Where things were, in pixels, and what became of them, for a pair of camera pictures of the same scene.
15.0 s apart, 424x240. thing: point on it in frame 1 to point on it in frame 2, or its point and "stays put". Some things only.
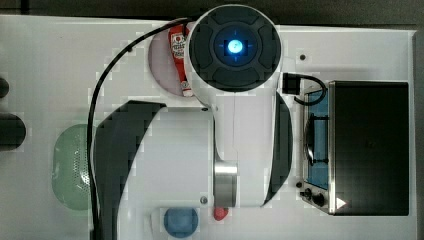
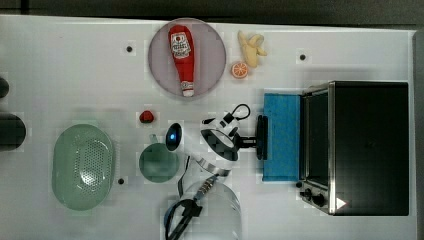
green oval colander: [69, 173] stays put
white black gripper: [290, 83] to [220, 132]
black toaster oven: [355, 148] stays put
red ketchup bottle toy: [179, 41] stays put
